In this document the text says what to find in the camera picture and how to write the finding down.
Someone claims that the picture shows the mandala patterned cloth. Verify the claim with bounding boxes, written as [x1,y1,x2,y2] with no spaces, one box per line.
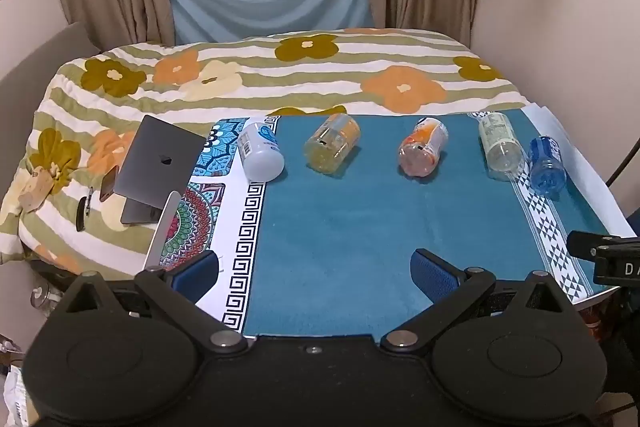
[159,117,251,269]

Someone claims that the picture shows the clear orange cup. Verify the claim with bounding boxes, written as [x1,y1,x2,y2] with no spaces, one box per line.
[398,117,449,177]

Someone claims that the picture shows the grey laptop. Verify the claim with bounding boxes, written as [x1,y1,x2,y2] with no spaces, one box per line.
[113,115,208,225]

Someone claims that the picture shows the clear cup with green label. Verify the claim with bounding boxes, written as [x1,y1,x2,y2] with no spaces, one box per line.
[478,112,528,181]

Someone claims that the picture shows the white cup with blue label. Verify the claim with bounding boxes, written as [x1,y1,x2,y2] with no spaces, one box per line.
[237,117,286,182]

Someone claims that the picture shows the clear glass jar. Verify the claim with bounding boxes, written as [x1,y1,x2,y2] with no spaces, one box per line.
[30,283,65,319]

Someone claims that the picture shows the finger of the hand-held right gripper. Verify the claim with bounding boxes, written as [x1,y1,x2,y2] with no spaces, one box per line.
[567,230,640,259]

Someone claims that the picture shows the teal table mat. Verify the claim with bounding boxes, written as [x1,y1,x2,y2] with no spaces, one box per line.
[220,111,622,339]

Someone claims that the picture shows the white plastic bag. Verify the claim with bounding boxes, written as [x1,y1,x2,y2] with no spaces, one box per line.
[0,364,40,427]

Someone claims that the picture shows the floral striped blanket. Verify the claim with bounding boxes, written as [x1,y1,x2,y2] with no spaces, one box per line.
[0,28,530,275]

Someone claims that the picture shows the black cable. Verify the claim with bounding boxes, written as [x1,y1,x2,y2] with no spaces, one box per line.
[604,134,640,188]

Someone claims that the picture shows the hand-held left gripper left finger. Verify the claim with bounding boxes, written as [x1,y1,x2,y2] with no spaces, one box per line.
[64,250,249,353]

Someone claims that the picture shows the beige paper tag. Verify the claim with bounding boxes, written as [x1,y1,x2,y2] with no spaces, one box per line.
[19,171,57,212]

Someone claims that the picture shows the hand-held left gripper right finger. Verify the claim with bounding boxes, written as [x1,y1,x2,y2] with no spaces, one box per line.
[380,249,572,353]

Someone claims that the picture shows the clear yellow cup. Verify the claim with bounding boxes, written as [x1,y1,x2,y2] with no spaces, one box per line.
[303,113,362,176]

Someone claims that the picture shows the smartphone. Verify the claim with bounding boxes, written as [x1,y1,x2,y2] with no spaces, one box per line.
[99,166,120,203]

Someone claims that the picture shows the clear blue cup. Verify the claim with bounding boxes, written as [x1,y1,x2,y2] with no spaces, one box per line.
[528,136,568,195]

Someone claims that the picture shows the grey sofa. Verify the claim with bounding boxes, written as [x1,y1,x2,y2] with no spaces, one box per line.
[0,22,101,118]

